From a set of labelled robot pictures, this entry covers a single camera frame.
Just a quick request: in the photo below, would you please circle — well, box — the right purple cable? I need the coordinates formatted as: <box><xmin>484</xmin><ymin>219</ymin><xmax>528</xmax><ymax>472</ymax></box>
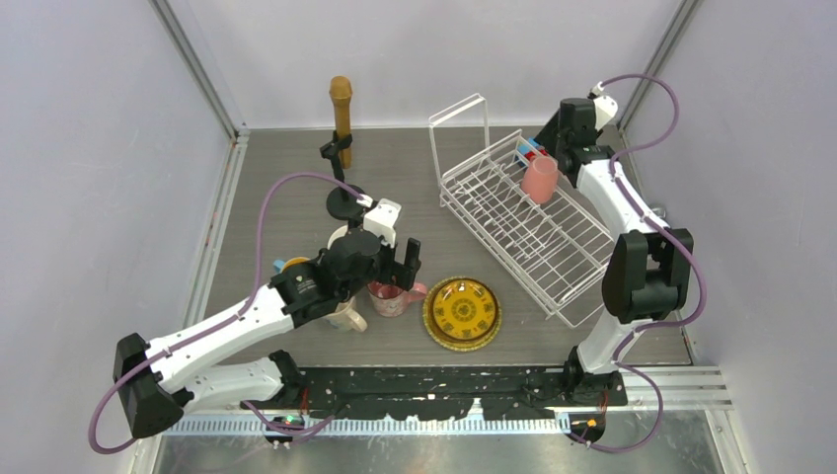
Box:
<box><xmin>567</xmin><ymin>73</ymin><xmax>709</xmax><ymax>456</ymax></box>

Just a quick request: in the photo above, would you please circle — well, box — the blue patterned bowl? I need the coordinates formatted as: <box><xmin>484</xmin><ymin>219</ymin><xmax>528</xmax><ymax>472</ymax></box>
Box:
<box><xmin>273</xmin><ymin>257</ymin><xmax>310</xmax><ymax>274</ymax></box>

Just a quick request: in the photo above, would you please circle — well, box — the blue red small object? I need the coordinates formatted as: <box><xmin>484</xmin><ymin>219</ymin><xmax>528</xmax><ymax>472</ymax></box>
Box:
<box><xmin>514</xmin><ymin>137</ymin><xmax>549</xmax><ymax>168</ymax></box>

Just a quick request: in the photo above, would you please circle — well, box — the pink plastic cup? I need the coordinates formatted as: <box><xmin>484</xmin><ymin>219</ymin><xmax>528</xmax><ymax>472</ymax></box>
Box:
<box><xmin>520</xmin><ymin>155</ymin><xmax>561</xmax><ymax>204</ymax></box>

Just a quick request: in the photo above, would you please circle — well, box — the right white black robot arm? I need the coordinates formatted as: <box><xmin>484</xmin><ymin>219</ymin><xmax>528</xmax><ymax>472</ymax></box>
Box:
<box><xmin>535</xmin><ymin>96</ymin><xmax>694</xmax><ymax>406</ymax></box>

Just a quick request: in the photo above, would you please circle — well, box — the brown microphone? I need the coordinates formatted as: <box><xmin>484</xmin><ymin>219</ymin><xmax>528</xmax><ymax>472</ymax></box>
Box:
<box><xmin>329</xmin><ymin>75</ymin><xmax>353</xmax><ymax>170</ymax></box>

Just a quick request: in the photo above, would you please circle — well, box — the purple cable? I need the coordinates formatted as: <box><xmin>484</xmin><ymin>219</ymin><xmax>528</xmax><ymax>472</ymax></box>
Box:
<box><xmin>88</xmin><ymin>172</ymin><xmax>374</xmax><ymax>456</ymax></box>
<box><xmin>567</xmin><ymin>73</ymin><xmax>709</xmax><ymax>456</ymax></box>

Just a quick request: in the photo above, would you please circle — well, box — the cream floral cup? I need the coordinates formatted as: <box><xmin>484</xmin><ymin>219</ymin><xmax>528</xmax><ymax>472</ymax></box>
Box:
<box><xmin>322</xmin><ymin>296</ymin><xmax>368</xmax><ymax>333</ymax></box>

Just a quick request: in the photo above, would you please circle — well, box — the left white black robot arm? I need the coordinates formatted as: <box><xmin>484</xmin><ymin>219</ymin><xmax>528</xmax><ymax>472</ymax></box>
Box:
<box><xmin>114</xmin><ymin>228</ymin><xmax>421</xmax><ymax>438</ymax></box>

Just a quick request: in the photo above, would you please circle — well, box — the pink floral cup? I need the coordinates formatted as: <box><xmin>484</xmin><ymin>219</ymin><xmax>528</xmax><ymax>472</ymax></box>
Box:
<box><xmin>367</xmin><ymin>281</ymin><xmax>428</xmax><ymax>318</ymax></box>

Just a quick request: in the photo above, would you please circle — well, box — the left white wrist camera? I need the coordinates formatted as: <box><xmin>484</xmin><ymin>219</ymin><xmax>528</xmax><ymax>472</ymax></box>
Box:
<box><xmin>356</xmin><ymin>194</ymin><xmax>402</xmax><ymax>248</ymax></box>

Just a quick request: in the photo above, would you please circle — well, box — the black silver microphone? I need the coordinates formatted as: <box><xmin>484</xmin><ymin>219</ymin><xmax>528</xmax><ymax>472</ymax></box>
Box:
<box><xmin>650</xmin><ymin>205</ymin><xmax>667</xmax><ymax>226</ymax></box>

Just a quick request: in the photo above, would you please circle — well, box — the left aluminium rail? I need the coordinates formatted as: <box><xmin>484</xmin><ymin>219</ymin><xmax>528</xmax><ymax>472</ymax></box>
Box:
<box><xmin>183</xmin><ymin>127</ymin><xmax>251</xmax><ymax>328</ymax></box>

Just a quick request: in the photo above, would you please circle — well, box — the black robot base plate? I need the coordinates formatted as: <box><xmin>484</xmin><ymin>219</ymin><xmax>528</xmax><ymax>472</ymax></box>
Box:
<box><xmin>255</xmin><ymin>365</ymin><xmax>628</xmax><ymax>421</ymax></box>

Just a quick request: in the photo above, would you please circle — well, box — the yellow woven bamboo plate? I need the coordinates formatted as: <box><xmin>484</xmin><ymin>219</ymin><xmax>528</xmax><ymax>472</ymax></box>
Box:
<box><xmin>421</xmin><ymin>276</ymin><xmax>503</xmax><ymax>354</ymax></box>

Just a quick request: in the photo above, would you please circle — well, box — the white wire dish rack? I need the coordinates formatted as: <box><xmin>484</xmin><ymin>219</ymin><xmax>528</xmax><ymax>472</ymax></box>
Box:
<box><xmin>427</xmin><ymin>93</ymin><xmax>613</xmax><ymax>328</ymax></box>

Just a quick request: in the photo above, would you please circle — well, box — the slotted cable duct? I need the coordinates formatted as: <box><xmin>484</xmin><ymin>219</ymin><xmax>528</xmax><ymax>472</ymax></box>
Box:
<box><xmin>163</xmin><ymin>414</ymin><xmax>571</xmax><ymax>436</ymax></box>

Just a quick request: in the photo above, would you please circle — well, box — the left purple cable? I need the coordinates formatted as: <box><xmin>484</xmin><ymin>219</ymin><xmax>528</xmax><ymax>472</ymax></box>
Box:
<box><xmin>88</xmin><ymin>172</ymin><xmax>374</xmax><ymax>456</ymax></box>

